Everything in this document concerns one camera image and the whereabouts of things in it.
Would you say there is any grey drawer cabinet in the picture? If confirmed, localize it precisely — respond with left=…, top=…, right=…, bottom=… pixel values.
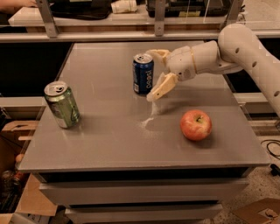
left=19, top=42, right=269, bottom=223

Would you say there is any person hand top left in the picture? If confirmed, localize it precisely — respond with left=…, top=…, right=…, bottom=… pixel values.
left=0, top=0, right=37, bottom=14

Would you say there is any blue pepsi can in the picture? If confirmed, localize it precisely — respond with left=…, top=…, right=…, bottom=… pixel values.
left=132, top=53, right=154, bottom=95

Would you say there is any white paper cup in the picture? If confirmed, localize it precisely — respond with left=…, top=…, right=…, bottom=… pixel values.
left=111, top=0, right=137, bottom=14

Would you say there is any cardboard box left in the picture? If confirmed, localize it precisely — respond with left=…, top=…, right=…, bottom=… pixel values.
left=0, top=121, right=57, bottom=224

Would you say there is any cardboard piece bottom right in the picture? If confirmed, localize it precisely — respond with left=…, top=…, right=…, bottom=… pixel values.
left=233, top=198, right=280, bottom=224

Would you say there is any black equipment box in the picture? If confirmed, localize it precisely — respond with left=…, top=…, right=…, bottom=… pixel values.
left=145, top=0, right=235, bottom=18

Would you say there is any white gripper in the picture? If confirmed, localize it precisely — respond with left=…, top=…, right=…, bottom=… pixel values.
left=146, top=46, right=196, bottom=102

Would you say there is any black bag on shelf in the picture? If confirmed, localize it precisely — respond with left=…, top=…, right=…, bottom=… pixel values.
left=50, top=0, right=112, bottom=20

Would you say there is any red apple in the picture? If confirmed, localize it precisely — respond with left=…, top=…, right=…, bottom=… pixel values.
left=180, top=109, right=212, bottom=141

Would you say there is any metal rail frame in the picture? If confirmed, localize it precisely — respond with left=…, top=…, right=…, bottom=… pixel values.
left=0, top=0, right=280, bottom=43

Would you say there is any black cable on floor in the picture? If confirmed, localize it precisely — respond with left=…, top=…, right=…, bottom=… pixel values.
left=260, top=139, right=280, bottom=178

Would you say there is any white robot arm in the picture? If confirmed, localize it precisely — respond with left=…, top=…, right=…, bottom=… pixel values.
left=147, top=24, right=280, bottom=115

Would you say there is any green soda can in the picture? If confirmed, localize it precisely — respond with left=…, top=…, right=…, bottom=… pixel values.
left=44, top=80, right=80, bottom=129

